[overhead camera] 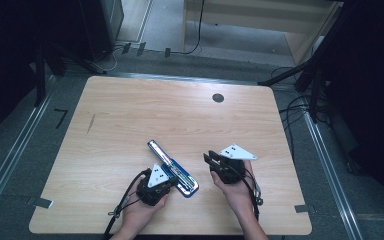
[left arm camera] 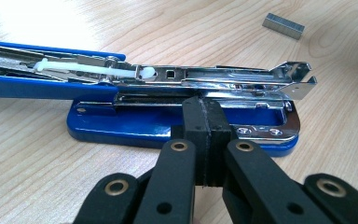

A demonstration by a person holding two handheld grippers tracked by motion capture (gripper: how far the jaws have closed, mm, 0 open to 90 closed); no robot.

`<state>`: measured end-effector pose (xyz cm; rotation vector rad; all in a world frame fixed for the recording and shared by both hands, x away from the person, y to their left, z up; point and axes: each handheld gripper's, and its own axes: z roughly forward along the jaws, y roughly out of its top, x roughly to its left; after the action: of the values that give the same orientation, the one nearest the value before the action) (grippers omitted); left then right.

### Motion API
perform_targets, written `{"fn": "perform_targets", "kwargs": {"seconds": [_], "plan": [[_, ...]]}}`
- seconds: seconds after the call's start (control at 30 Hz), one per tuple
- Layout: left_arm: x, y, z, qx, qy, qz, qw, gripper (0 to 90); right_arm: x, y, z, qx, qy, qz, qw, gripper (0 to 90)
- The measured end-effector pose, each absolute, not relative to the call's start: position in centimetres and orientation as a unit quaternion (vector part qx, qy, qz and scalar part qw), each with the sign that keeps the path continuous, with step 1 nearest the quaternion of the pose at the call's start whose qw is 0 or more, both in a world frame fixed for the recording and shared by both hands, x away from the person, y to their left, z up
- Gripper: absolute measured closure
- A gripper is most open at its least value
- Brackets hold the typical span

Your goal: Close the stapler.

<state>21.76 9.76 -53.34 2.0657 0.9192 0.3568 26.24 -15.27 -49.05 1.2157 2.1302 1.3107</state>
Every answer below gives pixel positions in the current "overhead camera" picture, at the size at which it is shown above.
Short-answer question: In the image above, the black hanging power cable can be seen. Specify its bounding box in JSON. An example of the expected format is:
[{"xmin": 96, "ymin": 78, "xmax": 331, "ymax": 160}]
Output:
[{"xmin": 169, "ymin": 0, "xmax": 206, "ymax": 56}]

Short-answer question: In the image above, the blue stapler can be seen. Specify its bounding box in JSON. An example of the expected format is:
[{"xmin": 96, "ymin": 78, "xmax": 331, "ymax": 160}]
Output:
[{"xmin": 146, "ymin": 139, "xmax": 201, "ymax": 199}]

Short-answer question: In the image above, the black metal stand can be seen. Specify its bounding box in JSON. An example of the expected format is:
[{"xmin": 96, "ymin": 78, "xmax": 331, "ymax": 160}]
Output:
[
  {"xmin": 257, "ymin": 0, "xmax": 352, "ymax": 124},
  {"xmin": 34, "ymin": 39, "xmax": 108, "ymax": 108}
]

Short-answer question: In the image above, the bundle of black floor cables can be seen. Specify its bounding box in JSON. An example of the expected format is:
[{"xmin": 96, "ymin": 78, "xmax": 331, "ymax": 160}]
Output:
[{"xmin": 270, "ymin": 65, "xmax": 331, "ymax": 162}]

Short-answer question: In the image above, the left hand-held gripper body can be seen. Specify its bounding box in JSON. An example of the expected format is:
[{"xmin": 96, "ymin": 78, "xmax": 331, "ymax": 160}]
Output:
[{"xmin": 135, "ymin": 163, "xmax": 180, "ymax": 207}]

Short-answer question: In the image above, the person's left hand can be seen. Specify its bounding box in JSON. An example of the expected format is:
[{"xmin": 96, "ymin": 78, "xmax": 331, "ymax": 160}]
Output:
[{"xmin": 121, "ymin": 185, "xmax": 171, "ymax": 232}]

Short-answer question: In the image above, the person's right hand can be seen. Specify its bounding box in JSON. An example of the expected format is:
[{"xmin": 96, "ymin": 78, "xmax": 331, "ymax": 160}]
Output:
[{"xmin": 210, "ymin": 160, "xmax": 257, "ymax": 215}]

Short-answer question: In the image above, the metal floor rail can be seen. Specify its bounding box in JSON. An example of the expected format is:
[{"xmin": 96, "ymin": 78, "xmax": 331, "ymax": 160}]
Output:
[
  {"xmin": 0, "ymin": 74, "xmax": 57, "ymax": 231},
  {"xmin": 300, "ymin": 105, "xmax": 365, "ymax": 240},
  {"xmin": 106, "ymin": 71, "xmax": 296, "ymax": 90}
]

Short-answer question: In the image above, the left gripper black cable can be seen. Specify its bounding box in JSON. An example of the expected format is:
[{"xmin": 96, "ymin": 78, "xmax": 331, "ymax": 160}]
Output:
[{"xmin": 103, "ymin": 167, "xmax": 153, "ymax": 240}]

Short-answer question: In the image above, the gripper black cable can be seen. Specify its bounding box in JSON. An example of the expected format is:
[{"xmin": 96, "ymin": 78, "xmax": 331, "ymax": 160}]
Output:
[
  {"xmin": 228, "ymin": 164, "xmax": 265, "ymax": 222},
  {"xmin": 103, "ymin": 167, "xmax": 153, "ymax": 240}
]

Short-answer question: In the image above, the dark cabinet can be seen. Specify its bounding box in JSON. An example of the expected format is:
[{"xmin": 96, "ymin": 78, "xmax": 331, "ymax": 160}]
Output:
[{"xmin": 79, "ymin": 0, "xmax": 125, "ymax": 63}]

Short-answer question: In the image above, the light wooden shelf unit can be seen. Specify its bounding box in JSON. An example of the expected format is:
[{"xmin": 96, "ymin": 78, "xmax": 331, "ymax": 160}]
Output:
[{"xmin": 181, "ymin": 0, "xmax": 345, "ymax": 67}]

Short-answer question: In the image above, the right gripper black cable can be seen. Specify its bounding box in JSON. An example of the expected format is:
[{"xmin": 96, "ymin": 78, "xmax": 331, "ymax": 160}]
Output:
[{"xmin": 228, "ymin": 164, "xmax": 265, "ymax": 222}]

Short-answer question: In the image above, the white floor cable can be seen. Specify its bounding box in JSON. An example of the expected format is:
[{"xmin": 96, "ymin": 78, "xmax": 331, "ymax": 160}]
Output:
[{"xmin": 100, "ymin": 45, "xmax": 128, "ymax": 73}]

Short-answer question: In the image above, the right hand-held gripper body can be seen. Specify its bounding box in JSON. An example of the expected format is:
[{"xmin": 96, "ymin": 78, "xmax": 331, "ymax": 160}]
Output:
[{"xmin": 209, "ymin": 143, "xmax": 258, "ymax": 185}]

